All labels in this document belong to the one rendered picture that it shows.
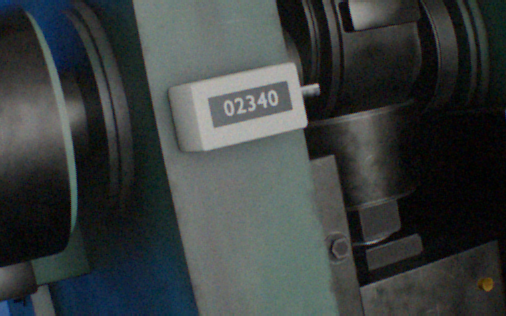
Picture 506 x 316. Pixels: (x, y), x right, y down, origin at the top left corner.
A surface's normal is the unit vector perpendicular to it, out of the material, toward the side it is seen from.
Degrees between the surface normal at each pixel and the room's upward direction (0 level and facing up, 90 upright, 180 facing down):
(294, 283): 90
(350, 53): 107
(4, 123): 87
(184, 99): 90
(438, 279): 90
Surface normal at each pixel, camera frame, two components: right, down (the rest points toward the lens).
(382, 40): 0.46, 0.28
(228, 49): 0.41, 0.00
